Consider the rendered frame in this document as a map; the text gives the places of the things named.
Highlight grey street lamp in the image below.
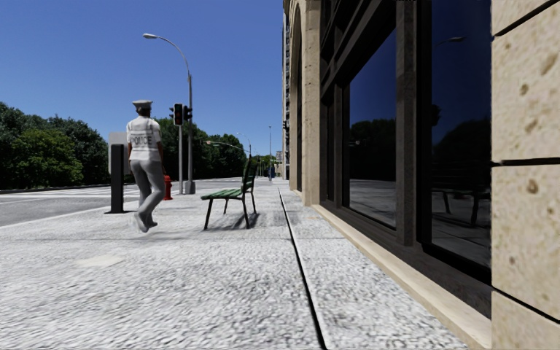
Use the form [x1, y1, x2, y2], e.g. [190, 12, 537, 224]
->
[142, 33, 197, 195]
[205, 132, 254, 159]

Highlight green bench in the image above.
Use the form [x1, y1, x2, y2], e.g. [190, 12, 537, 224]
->
[201, 155, 259, 231]

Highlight traffic light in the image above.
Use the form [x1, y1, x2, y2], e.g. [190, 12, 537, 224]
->
[168, 103, 193, 195]

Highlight person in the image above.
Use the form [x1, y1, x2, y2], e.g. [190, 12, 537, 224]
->
[125, 99, 168, 234]

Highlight black bus shelter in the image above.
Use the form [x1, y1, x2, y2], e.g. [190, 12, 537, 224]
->
[104, 131, 132, 215]

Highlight trees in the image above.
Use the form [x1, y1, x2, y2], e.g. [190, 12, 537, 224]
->
[0, 101, 277, 190]

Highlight pale stone building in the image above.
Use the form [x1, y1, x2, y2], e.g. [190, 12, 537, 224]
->
[283, 0, 560, 350]

